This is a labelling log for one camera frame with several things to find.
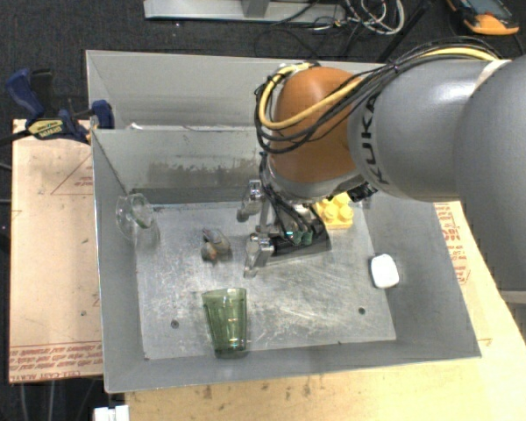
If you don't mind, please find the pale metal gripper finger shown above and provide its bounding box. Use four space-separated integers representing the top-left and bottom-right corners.
236 179 265 224
243 233 276 279

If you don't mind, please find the yellow toy brick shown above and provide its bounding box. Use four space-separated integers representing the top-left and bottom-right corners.
312 191 356 228

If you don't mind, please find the small brown grey toy animal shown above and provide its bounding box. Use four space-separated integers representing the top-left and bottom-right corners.
200 227 233 262

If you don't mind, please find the grey metal bin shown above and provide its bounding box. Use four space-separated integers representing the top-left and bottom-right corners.
85 49 483 396

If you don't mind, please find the green glass cup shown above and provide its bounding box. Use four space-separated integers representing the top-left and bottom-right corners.
201 287 250 360

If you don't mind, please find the white rounded flat object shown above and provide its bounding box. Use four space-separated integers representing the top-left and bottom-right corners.
369 253 401 290

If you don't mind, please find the clear glass cup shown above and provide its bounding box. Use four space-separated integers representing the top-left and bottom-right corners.
115 192 161 246

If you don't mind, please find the brown cardboard board red print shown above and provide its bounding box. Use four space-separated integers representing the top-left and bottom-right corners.
9 118 493 386

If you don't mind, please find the black cylinder on white bracket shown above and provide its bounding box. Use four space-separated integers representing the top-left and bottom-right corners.
349 183 374 203

